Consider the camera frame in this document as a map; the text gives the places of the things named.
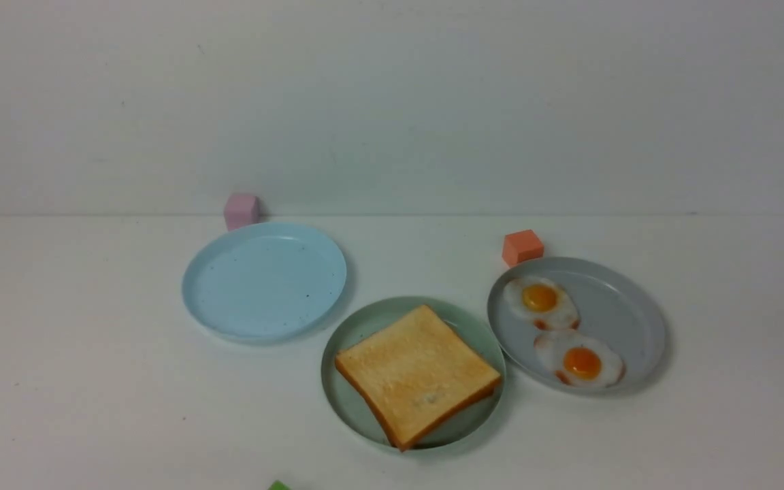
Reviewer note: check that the grey plate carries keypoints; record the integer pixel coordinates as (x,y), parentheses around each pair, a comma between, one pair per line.
(612,308)

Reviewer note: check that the left fried egg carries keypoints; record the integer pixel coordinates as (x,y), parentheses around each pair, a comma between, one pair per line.
(542,303)

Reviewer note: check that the fried egg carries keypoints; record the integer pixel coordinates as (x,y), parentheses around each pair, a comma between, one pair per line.
(577,360)
(542,303)

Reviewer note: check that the mint green plate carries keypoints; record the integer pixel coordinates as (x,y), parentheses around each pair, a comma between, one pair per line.
(353,411)

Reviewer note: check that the light blue plate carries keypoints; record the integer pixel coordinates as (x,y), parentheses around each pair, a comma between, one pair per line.
(265,283)

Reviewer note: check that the orange cube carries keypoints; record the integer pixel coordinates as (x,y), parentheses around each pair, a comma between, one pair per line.
(522,246)

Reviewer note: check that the green cube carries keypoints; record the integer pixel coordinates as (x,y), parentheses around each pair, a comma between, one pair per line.
(278,485)

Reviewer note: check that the pink cube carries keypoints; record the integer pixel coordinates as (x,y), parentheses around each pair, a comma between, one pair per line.
(241,210)

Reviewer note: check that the front fried egg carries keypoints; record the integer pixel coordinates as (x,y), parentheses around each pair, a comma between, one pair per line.
(577,360)

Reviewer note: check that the toast slice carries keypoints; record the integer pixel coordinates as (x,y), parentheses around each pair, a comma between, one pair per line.
(416,374)

